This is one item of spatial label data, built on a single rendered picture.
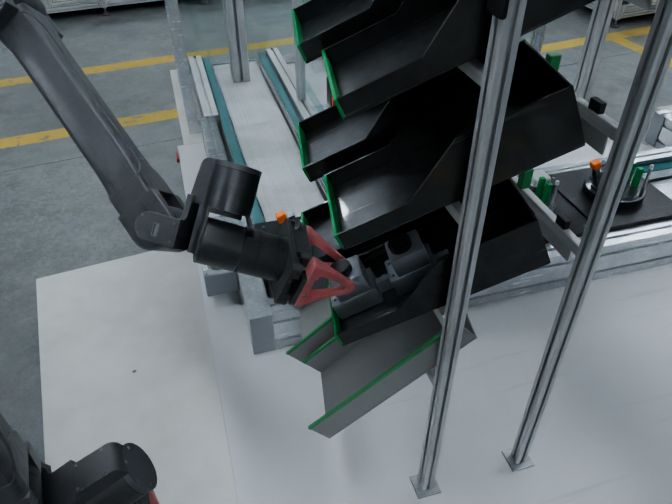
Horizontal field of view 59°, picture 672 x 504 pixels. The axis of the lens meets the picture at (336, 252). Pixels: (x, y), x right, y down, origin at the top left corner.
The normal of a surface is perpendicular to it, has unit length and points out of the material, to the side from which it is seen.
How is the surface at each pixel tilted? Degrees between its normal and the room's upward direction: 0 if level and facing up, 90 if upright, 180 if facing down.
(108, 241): 0
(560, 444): 0
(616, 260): 90
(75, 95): 48
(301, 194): 0
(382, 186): 25
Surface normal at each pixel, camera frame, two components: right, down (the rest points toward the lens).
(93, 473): -0.36, -0.62
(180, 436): 0.00, -0.78
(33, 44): -0.14, -0.03
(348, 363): -0.70, -0.50
